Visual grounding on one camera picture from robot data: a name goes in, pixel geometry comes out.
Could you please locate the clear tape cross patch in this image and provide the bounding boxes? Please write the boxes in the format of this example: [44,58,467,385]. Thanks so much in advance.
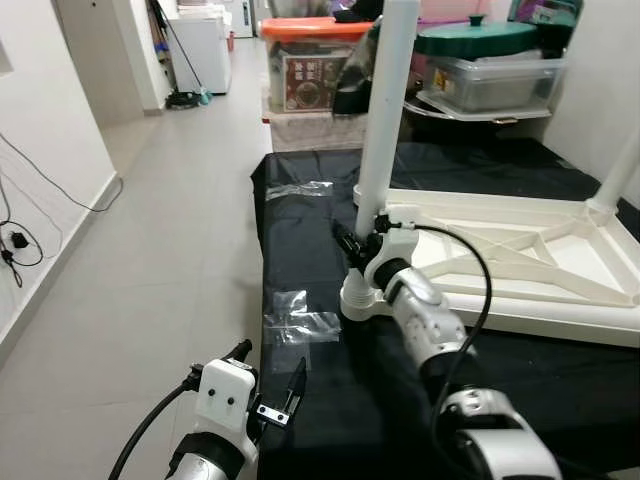
[262,290,344,347]

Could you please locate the clear tape strip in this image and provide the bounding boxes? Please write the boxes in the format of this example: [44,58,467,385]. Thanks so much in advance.
[265,180,337,200]

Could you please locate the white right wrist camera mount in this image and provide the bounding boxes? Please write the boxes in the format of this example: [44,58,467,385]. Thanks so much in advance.
[362,215,419,293]

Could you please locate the clear plastic storage container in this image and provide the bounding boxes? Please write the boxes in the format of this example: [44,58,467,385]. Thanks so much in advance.
[420,55,569,114]

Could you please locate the long thin wall cable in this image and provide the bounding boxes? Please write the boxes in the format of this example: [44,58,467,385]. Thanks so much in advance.
[0,130,123,213]

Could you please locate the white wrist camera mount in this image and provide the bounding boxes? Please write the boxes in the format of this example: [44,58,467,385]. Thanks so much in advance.
[362,215,419,293]
[195,358,259,447]

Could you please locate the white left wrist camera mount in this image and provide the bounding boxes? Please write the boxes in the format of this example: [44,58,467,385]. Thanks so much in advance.
[195,358,259,447]

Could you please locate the beige cloth covered bench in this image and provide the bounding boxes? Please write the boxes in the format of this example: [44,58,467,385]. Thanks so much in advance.
[265,108,373,154]

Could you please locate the black cable with adapter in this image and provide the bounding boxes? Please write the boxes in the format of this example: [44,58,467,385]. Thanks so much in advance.
[0,180,43,289]

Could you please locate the black table cloth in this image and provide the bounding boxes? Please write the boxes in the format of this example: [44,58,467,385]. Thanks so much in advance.
[250,138,640,480]

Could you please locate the black round wok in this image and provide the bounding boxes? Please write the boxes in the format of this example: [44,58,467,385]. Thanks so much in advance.
[400,90,561,143]

